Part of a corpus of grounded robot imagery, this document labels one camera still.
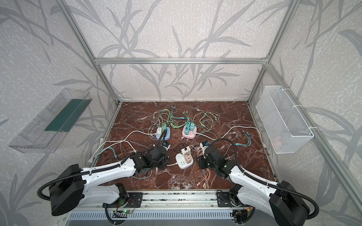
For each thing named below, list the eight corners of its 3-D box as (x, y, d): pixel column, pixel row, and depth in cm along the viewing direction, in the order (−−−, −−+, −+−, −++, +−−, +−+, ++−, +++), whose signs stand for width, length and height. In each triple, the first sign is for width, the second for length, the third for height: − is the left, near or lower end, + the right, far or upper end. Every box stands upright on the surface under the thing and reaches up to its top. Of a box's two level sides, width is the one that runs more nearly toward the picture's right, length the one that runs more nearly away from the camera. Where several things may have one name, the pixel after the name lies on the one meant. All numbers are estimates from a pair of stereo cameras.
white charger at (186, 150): (184, 160, 90) (183, 153, 82) (181, 156, 92) (181, 149, 84) (191, 156, 91) (191, 150, 84) (188, 152, 93) (188, 145, 86)
